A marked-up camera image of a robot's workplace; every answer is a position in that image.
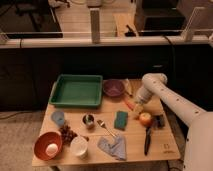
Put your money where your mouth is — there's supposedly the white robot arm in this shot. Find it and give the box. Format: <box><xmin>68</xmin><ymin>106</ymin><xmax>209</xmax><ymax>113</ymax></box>
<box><xmin>135</xmin><ymin>73</ymin><xmax>213</xmax><ymax>171</ymax></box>

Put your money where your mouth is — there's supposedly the small metal cup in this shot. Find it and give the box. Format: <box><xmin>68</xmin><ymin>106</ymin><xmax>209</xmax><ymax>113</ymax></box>
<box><xmin>82</xmin><ymin>114</ymin><xmax>95</xmax><ymax>129</ymax></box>

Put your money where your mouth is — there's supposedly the white cup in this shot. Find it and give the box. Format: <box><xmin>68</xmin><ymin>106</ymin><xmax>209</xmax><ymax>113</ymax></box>
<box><xmin>70</xmin><ymin>136</ymin><xmax>88</xmax><ymax>159</ymax></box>

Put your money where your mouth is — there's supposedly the blue plastic cup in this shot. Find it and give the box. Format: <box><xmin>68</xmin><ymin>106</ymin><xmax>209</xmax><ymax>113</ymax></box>
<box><xmin>51</xmin><ymin>111</ymin><xmax>65</xmax><ymax>127</ymax></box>

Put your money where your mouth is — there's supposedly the red yellow apple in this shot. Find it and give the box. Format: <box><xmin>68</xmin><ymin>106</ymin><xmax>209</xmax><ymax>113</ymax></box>
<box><xmin>139</xmin><ymin>113</ymin><xmax>153</xmax><ymax>127</ymax></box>

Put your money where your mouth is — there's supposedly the clear plastic bag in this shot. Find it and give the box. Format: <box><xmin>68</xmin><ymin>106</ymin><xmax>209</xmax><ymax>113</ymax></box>
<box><xmin>123</xmin><ymin>79</ymin><xmax>133</xmax><ymax>97</ymax></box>

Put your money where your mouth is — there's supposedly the green sponge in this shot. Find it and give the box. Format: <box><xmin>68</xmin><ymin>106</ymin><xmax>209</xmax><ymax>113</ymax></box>
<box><xmin>114</xmin><ymin>111</ymin><xmax>128</xmax><ymax>130</ymax></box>

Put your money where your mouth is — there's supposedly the purple bowl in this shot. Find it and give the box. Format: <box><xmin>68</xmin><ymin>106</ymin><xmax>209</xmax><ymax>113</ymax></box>
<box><xmin>103</xmin><ymin>79</ymin><xmax>125</xmax><ymax>97</ymax></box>

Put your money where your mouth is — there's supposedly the blue grey cloth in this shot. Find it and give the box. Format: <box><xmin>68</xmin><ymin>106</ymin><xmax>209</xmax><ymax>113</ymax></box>
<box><xmin>97</xmin><ymin>135</ymin><xmax>127</xmax><ymax>161</ymax></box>

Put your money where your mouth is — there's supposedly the green plastic tray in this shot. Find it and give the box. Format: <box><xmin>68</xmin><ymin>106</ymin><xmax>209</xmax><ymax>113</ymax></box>
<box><xmin>49</xmin><ymin>74</ymin><xmax>103</xmax><ymax>108</ymax></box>

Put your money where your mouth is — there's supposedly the bunch of dark grapes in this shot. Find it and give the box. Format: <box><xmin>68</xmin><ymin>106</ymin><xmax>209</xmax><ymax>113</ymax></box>
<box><xmin>59</xmin><ymin>125</ymin><xmax>77</xmax><ymax>145</ymax></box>

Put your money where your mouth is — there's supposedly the white egg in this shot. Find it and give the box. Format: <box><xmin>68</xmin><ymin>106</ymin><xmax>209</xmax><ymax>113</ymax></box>
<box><xmin>46</xmin><ymin>144</ymin><xmax>58</xmax><ymax>156</ymax></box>

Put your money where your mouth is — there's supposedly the orange red bowl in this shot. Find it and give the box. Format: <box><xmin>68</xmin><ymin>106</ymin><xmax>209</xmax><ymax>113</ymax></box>
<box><xmin>34</xmin><ymin>132</ymin><xmax>62</xmax><ymax>161</ymax></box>

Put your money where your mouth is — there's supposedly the black handled knife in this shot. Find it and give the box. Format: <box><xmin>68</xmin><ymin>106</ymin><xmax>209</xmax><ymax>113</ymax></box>
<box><xmin>144</xmin><ymin>127</ymin><xmax>151</xmax><ymax>155</ymax></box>

